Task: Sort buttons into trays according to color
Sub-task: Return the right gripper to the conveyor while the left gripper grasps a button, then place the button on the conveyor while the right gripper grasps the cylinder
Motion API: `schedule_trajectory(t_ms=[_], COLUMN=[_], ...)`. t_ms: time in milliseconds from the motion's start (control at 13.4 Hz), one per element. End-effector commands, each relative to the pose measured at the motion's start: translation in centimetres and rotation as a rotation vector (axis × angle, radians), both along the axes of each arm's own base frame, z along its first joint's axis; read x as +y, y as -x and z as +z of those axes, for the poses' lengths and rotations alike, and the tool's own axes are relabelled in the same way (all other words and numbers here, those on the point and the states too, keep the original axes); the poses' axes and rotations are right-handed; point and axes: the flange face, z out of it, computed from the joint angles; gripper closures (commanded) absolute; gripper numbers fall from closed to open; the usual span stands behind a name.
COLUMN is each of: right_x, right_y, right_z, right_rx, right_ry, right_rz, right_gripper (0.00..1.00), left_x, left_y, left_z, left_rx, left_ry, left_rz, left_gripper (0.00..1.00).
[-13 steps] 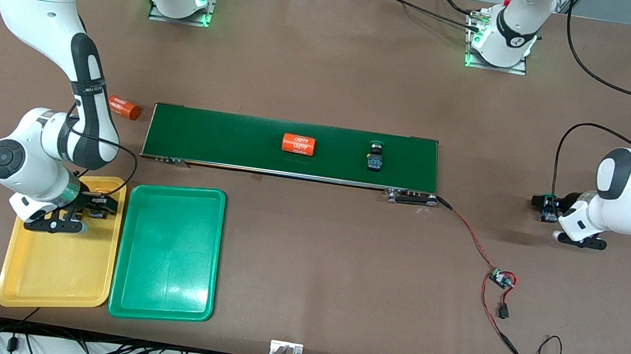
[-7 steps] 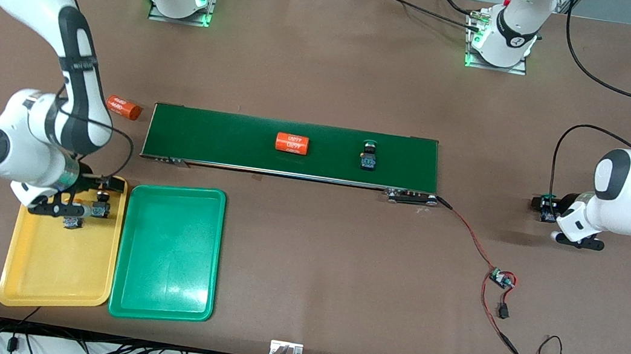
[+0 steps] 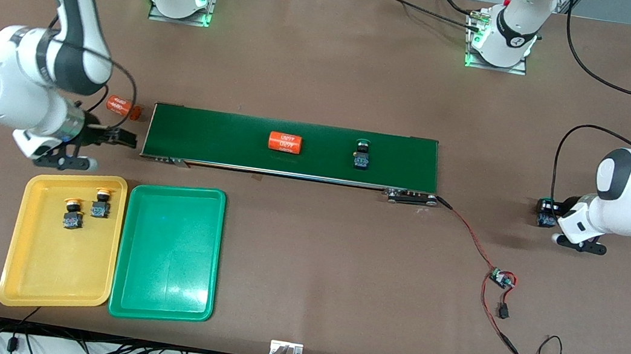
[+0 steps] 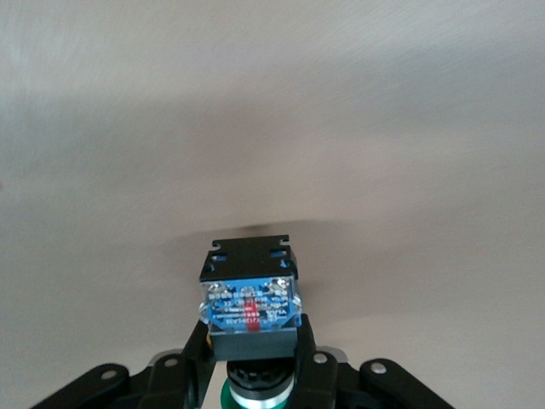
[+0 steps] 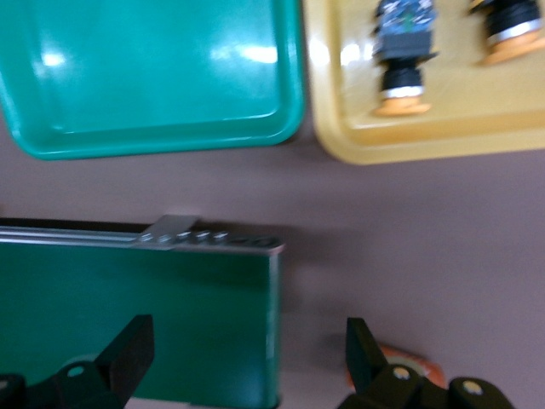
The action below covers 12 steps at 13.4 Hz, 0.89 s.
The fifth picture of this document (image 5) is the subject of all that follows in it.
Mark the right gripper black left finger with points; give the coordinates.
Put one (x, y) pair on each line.
(127, 358)

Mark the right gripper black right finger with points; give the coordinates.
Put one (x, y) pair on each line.
(366, 362)

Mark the orange 4680 cylinder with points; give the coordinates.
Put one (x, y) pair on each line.
(421, 366)

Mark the yellow push button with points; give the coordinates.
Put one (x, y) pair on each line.
(404, 42)
(511, 25)

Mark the green conveyor belt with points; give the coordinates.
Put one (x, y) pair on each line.
(170, 298)

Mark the yellow plastic tray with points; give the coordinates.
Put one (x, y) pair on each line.
(468, 128)

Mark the green plastic tray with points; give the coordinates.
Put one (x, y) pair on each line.
(149, 64)

